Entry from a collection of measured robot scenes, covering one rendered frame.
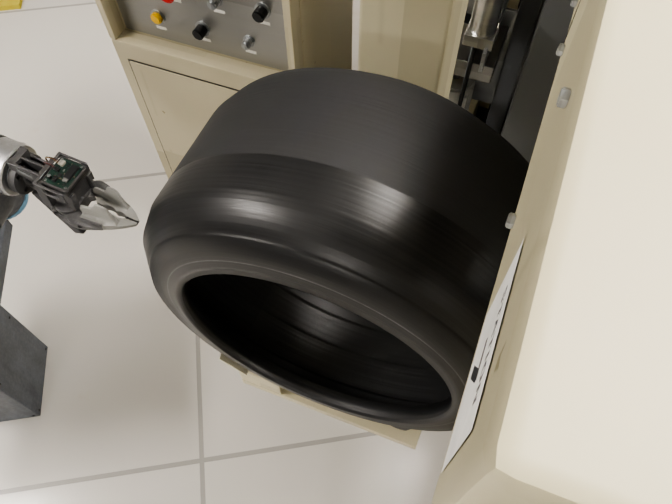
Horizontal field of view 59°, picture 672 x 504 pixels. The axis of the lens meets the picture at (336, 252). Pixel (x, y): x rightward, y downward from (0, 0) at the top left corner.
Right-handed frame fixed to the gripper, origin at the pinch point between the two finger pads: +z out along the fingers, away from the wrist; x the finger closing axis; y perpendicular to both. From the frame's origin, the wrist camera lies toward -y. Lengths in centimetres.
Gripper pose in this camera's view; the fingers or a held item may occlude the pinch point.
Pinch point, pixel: (132, 222)
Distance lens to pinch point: 104.8
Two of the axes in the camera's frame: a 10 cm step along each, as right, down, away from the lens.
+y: 1.0, -4.8, -8.7
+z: 9.2, 3.7, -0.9
